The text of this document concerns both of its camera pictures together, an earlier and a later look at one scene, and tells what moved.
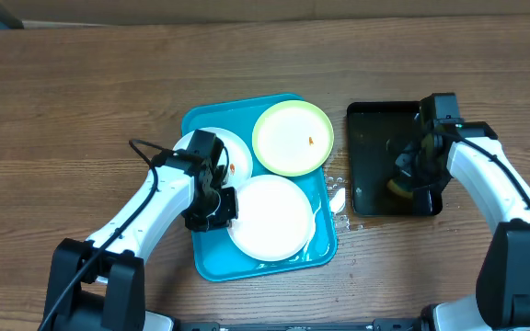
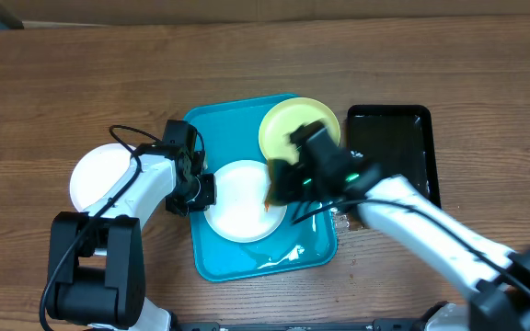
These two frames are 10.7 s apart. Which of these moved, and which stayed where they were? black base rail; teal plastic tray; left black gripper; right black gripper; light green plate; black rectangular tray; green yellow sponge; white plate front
Moved: light green plate; green yellow sponge; white plate front; right black gripper; left black gripper
Stayed: black base rail; black rectangular tray; teal plastic tray
